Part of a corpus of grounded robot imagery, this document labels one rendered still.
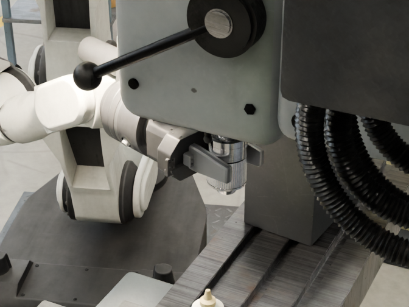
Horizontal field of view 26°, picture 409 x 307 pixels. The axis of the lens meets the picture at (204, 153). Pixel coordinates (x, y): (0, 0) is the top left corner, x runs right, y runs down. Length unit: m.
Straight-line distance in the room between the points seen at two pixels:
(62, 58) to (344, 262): 0.68
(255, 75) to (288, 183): 0.49
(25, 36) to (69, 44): 3.03
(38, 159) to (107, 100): 2.45
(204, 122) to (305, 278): 0.46
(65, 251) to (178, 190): 0.36
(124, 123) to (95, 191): 0.85
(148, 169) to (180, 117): 1.12
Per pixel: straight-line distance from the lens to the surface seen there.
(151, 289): 1.40
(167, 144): 1.01
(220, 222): 2.40
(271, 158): 1.31
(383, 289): 2.87
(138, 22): 0.88
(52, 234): 2.09
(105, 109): 1.10
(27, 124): 1.28
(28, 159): 3.55
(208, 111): 0.88
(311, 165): 0.65
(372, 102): 0.50
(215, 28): 0.80
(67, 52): 1.69
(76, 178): 1.93
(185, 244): 2.03
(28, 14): 4.13
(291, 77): 0.51
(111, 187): 1.89
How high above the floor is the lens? 1.75
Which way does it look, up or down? 30 degrees down
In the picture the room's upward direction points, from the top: straight up
